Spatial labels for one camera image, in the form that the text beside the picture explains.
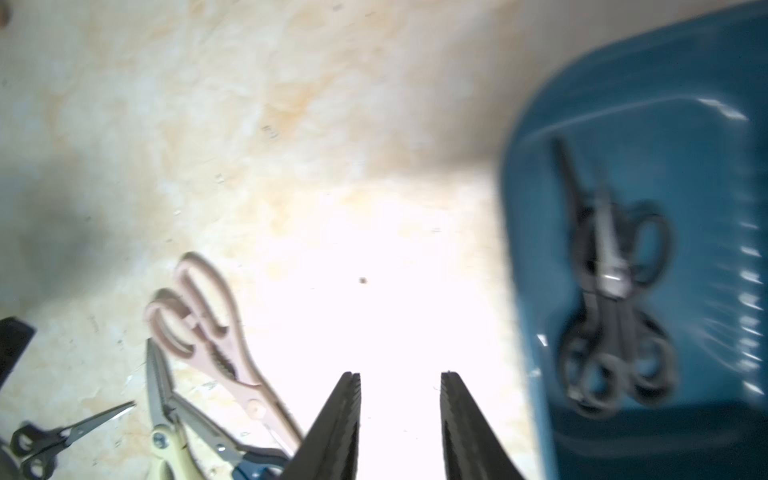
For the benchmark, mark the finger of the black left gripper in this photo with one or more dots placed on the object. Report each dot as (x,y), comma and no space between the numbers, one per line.
(15,336)

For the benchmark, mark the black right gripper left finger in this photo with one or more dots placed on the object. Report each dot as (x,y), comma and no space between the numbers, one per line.
(330,448)

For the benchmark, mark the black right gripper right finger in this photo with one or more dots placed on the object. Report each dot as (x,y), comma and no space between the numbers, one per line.
(471,450)

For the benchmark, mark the pink kitchen scissors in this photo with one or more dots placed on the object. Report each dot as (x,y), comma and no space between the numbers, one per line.
(199,323)

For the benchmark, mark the blue handled scissors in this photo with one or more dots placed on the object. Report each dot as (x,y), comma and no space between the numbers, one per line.
(248,462)

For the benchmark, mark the small black scissors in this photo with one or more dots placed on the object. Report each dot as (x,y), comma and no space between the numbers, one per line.
(634,355)

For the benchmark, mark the black scissors pointing right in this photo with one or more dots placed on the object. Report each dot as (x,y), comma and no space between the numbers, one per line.
(37,449)

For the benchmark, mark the cream kitchen scissors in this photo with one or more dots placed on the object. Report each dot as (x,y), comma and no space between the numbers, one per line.
(171,456)

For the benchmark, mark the teal plastic storage box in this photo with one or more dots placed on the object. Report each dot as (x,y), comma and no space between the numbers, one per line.
(634,192)

